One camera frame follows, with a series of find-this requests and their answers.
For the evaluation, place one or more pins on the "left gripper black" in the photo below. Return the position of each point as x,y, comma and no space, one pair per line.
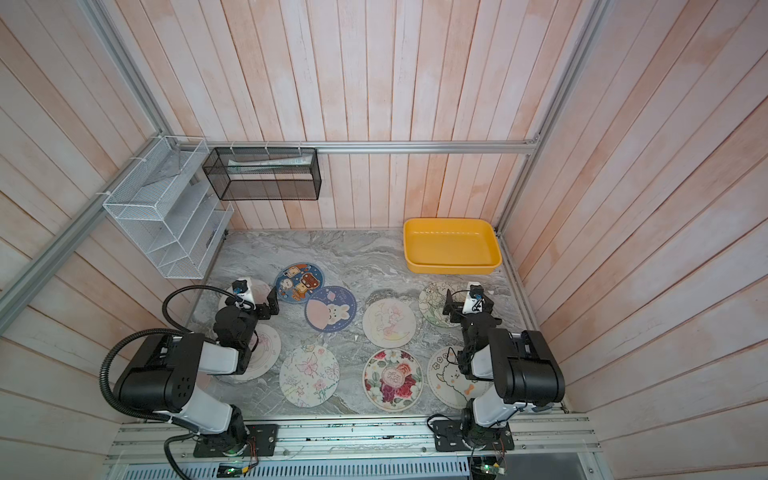
265,313

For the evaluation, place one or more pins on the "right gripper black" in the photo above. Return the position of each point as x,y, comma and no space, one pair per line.
451,306

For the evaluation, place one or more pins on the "green flowers pattern coaster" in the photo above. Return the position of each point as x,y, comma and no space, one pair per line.
432,300

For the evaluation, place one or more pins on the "purple bunny coaster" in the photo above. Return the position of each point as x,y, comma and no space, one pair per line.
331,309

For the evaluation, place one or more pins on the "cream pink drawing coaster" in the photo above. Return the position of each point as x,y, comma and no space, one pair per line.
389,323

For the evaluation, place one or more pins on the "yellow plastic storage box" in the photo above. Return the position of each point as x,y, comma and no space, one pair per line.
451,246

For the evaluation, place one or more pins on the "alpaca cartoon coaster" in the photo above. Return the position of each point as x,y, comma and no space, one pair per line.
448,384

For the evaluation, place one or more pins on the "red roses floral coaster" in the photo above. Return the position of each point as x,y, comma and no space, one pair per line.
393,380

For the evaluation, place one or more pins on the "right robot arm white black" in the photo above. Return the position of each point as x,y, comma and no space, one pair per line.
519,368

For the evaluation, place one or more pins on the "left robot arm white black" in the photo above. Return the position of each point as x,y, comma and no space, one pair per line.
152,374

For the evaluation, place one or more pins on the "pink kitty coaster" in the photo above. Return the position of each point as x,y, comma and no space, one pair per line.
255,285

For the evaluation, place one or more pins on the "blue bears cartoon coaster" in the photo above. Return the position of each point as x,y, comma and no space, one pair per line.
295,283

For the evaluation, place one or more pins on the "white pink bow coaster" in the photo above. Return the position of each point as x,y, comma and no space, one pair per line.
265,347

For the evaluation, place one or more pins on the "butterfly floral coaster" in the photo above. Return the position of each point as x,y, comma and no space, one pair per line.
309,376

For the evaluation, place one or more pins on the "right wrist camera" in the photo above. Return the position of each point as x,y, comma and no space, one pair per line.
474,301

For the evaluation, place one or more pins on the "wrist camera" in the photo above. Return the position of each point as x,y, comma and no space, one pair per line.
474,301
241,289

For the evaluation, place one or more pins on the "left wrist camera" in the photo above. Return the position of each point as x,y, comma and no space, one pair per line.
241,289

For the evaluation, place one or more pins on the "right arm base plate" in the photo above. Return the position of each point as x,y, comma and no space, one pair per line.
453,435

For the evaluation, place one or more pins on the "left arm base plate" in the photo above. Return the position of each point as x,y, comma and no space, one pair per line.
257,440

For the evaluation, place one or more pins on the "black wire mesh basket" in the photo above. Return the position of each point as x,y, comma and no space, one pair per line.
264,174

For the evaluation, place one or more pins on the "white wire mesh shelf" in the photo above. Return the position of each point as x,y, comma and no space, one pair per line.
174,218

